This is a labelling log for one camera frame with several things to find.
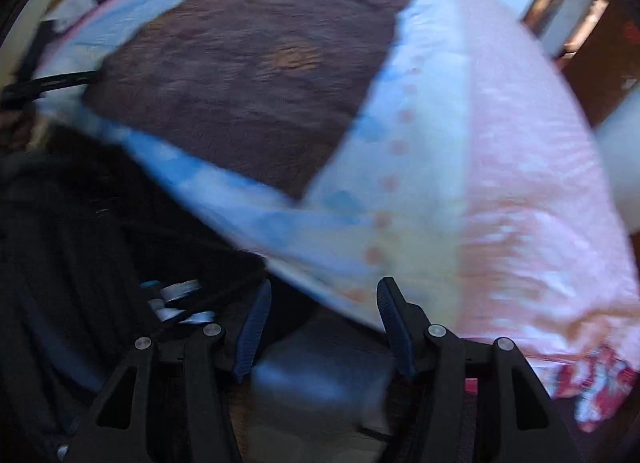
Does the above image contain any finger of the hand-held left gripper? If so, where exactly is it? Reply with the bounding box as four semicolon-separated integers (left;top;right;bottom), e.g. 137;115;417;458
0;70;101;111

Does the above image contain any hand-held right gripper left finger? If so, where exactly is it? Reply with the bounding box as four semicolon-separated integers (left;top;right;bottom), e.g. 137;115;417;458
65;279;273;463

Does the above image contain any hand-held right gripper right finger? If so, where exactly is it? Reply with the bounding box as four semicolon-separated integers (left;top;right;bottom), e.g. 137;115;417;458
376;277;581;463

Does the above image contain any brown knitted sweater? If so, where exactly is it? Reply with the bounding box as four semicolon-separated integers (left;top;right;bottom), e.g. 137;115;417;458
80;0;418;209

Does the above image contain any cream wooden headboard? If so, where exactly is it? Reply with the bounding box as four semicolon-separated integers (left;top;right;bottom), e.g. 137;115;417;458
0;0;146;89

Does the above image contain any printed blue pink bed sheet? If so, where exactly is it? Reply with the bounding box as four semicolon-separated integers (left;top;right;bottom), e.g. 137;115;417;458
30;0;638;379

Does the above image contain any red floral bed skirt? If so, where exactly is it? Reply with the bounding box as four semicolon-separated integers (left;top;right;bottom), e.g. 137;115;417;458
545;343;640;434

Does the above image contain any brown wooden door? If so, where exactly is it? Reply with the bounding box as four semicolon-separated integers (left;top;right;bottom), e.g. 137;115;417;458
555;0;640;129

